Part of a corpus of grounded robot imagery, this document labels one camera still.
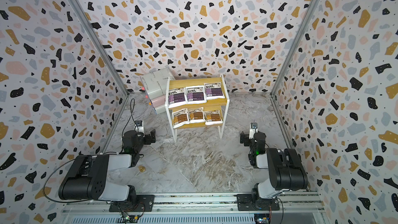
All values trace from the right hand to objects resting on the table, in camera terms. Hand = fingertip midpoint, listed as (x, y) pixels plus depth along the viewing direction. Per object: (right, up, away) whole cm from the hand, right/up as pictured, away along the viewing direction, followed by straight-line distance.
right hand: (252, 131), depth 94 cm
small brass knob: (-62, -18, -11) cm, 66 cm away
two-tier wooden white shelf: (-22, +16, -22) cm, 35 cm away
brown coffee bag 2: (-33, +10, -9) cm, 36 cm away
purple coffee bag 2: (-33, +21, -20) cm, 44 cm away
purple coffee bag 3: (-24, +23, -18) cm, 38 cm away
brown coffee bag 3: (-24, +9, -10) cm, 28 cm away
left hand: (-63, +1, -2) cm, 63 cm away
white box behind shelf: (-60, +30, +3) cm, 67 cm away
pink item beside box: (-59, +19, +6) cm, 62 cm away
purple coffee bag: (-42, +19, -22) cm, 51 cm away
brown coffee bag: (-42, +9, -10) cm, 44 cm away
